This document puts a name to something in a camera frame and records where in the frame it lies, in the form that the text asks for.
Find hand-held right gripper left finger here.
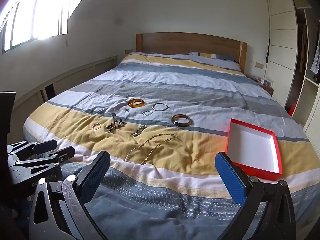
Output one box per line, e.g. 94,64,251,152
29,151,111,240

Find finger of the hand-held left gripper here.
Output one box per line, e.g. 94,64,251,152
7,139,58,156
16,146,76,175

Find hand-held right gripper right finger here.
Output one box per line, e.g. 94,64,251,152
215,152,297,240

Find red shallow box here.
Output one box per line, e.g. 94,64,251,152
225,118,283,181

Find long chain necklace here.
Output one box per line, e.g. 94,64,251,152
123,133,177,166

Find chunky silver chain bracelet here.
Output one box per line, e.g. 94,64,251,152
130,125,148,137

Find brown bangle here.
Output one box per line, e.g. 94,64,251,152
171,114,193,128

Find amber bangle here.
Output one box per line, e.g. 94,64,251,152
128,99,146,109

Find thin silver bangle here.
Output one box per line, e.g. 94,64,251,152
152,102,169,112

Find wooden nightstand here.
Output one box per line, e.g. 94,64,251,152
251,77,274,97

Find striped duvet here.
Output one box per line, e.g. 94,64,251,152
22,52,313,240

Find striped pillow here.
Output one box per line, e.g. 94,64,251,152
188,51,242,71

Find window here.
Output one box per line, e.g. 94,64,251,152
0,0,100,54

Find wooden headboard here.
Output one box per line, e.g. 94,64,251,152
136,32,248,72

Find hanging clothes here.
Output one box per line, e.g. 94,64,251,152
297,17,320,82

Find white wardrobe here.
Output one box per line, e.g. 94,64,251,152
264,0,320,132

